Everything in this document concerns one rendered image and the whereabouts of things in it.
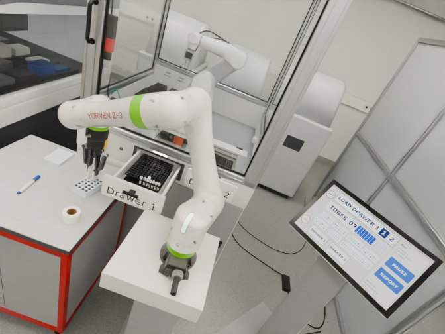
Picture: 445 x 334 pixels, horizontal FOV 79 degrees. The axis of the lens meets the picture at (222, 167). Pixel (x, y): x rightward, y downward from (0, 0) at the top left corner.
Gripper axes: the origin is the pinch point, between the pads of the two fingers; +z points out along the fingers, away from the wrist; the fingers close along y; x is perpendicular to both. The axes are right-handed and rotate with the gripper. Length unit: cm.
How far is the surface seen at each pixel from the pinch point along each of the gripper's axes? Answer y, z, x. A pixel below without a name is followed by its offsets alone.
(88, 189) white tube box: 3.9, 4.1, -6.6
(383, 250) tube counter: 131, -27, 13
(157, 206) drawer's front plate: 37.4, -3.4, -2.3
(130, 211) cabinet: 10.5, 37.6, 24.9
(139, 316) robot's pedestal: 53, 32, -29
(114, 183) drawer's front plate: 16.3, -6.5, -6.1
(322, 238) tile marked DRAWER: 110, -17, 15
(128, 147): 2.4, -6.6, 23.4
